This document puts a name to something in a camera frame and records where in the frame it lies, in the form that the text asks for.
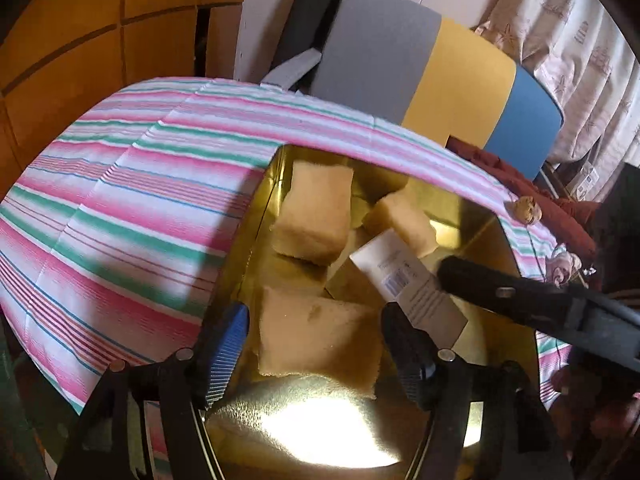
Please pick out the yellow sponge block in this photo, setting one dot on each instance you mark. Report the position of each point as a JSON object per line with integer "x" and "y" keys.
{"x": 312, "y": 215}
{"x": 315, "y": 335}
{"x": 400, "y": 222}

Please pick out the white board panel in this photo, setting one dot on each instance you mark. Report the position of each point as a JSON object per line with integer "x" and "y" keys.
{"x": 260, "y": 10}

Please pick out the white packet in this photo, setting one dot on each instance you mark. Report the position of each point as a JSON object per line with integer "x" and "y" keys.
{"x": 400, "y": 270}

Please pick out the yellow crumpled wrapper ball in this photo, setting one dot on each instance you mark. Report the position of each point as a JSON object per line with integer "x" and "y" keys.
{"x": 527, "y": 208}

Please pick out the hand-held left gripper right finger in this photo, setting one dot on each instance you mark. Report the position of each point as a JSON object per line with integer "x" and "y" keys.
{"x": 406, "y": 360}

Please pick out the patterned beige curtain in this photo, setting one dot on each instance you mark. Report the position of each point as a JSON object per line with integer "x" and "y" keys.
{"x": 570, "y": 35}

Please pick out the striped pink green cloth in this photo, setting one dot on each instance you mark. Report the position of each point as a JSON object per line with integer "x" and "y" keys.
{"x": 140, "y": 195}

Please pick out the grey yellow blue chair back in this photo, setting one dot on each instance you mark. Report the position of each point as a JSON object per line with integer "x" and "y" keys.
{"x": 380, "y": 55}

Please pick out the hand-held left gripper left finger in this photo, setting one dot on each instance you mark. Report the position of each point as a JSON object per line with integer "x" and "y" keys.
{"x": 229, "y": 352}

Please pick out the gold metal tin container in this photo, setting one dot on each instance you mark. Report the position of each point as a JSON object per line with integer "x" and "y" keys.
{"x": 280, "y": 425}

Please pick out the dark red jacket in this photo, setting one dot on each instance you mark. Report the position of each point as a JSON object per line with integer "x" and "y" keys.
{"x": 550, "y": 200}

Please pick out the beige crumpled paper ball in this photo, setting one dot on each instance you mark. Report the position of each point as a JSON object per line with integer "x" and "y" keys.
{"x": 562, "y": 265}

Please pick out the orange wooden cabinet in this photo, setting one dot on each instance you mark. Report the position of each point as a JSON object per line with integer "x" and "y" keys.
{"x": 100, "y": 35}

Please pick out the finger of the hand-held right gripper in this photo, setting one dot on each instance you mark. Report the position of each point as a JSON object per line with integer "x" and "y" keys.
{"x": 500, "y": 292}

